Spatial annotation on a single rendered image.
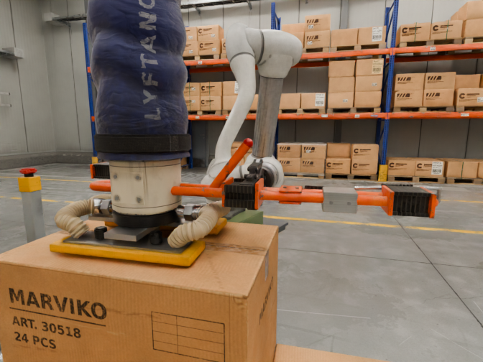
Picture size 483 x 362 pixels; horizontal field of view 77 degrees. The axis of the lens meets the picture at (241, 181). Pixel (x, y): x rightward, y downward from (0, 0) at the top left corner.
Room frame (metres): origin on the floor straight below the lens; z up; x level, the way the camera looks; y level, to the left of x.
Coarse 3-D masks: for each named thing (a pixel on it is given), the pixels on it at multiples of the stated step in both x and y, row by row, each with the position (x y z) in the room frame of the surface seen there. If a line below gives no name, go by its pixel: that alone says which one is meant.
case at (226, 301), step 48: (48, 240) 0.75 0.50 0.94; (240, 240) 0.75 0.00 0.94; (0, 288) 0.63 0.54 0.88; (48, 288) 0.59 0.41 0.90; (96, 288) 0.56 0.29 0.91; (144, 288) 0.53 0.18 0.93; (192, 288) 0.51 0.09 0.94; (240, 288) 0.51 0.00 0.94; (0, 336) 0.63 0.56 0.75; (48, 336) 0.60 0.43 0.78; (96, 336) 0.56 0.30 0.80; (144, 336) 0.53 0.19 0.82; (192, 336) 0.51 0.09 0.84; (240, 336) 0.48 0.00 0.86
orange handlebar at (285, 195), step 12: (108, 180) 0.79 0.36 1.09; (180, 192) 0.70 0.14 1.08; (192, 192) 0.69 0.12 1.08; (204, 192) 0.68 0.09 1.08; (216, 192) 0.68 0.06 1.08; (264, 192) 0.66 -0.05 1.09; (276, 192) 0.65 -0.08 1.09; (288, 192) 0.65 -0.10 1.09; (300, 192) 0.64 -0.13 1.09; (312, 192) 0.64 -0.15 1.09; (360, 192) 0.65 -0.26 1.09; (372, 192) 0.65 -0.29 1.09; (300, 204) 0.64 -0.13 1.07; (360, 204) 0.61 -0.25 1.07; (372, 204) 0.61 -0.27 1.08; (384, 204) 0.60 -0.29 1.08
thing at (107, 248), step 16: (64, 240) 0.66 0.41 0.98; (80, 240) 0.66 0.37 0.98; (96, 240) 0.66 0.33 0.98; (112, 240) 0.66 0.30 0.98; (144, 240) 0.66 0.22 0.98; (160, 240) 0.64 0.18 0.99; (112, 256) 0.61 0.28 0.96; (128, 256) 0.60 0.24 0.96; (144, 256) 0.59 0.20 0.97; (160, 256) 0.59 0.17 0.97; (176, 256) 0.58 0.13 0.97; (192, 256) 0.59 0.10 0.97
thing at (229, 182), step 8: (224, 184) 0.66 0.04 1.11; (232, 184) 0.71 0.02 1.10; (256, 184) 0.65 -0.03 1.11; (224, 192) 0.66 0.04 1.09; (232, 192) 0.65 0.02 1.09; (240, 192) 0.65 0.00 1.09; (248, 192) 0.64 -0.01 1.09; (256, 192) 0.65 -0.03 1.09; (224, 200) 0.66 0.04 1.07; (232, 200) 0.65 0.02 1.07; (240, 200) 0.65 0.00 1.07; (248, 200) 0.64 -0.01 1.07; (256, 200) 0.65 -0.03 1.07; (256, 208) 0.65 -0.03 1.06
